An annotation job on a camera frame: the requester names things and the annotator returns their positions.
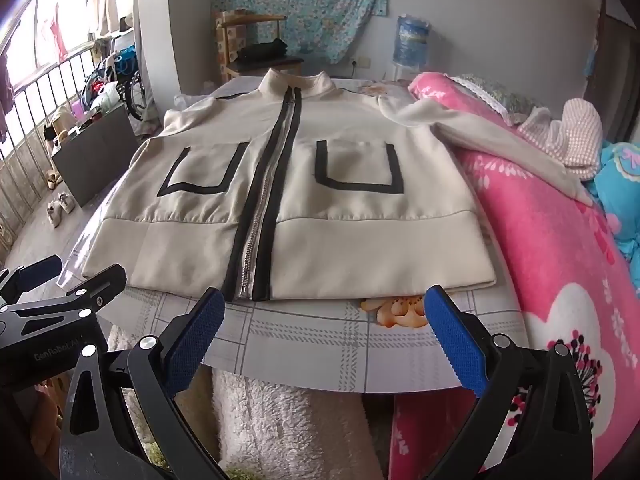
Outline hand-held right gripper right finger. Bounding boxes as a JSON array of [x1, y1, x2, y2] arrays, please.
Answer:
[[424, 285, 595, 480]]

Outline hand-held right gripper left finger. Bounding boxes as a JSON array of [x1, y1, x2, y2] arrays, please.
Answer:
[[59, 287, 227, 480]]

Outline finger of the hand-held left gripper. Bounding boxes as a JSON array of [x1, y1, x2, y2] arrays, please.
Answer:
[[0, 255, 63, 304], [74, 263, 128, 312]]

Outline cream zip jacket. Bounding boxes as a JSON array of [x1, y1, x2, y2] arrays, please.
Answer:
[[80, 67, 596, 303]]

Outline floral checked bed sheet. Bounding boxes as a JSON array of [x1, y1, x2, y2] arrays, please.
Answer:
[[59, 77, 526, 392]]

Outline white fluffy blanket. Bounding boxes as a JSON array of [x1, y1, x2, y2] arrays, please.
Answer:
[[107, 325, 396, 480]]

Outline pink floral blanket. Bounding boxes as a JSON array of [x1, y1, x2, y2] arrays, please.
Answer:
[[390, 71, 640, 480]]

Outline dark hanging garment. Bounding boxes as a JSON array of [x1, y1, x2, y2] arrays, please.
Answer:
[[0, 50, 16, 143]]

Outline wheelchair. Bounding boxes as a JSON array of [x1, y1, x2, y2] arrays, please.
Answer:
[[82, 45, 151, 121]]

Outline pink hanging garment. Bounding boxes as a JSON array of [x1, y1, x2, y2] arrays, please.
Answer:
[[35, 2, 69, 61]]

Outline teal blue blanket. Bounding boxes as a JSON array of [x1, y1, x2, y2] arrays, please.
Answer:
[[582, 140, 640, 291]]

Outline pink white knit cloth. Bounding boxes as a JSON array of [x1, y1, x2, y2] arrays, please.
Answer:
[[515, 97, 603, 181]]

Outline floral pillow with lace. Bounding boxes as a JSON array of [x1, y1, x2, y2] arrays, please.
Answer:
[[450, 74, 551, 126]]

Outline cream hanging garment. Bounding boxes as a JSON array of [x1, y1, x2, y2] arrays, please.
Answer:
[[85, 0, 121, 38]]

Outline white water dispenser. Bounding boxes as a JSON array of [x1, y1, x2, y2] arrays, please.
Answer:
[[385, 62, 426, 83]]

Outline black bag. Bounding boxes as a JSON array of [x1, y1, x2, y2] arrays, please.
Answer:
[[235, 39, 290, 63]]

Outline wooden chair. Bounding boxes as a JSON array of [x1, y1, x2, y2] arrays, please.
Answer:
[[215, 10, 305, 81]]

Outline blue water jug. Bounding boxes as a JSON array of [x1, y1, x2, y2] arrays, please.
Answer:
[[392, 14, 432, 68]]

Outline dark brown door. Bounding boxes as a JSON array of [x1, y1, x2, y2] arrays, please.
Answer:
[[582, 0, 640, 143]]

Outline teal floral wall cloth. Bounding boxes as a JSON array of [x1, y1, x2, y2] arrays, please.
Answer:
[[215, 0, 391, 66]]

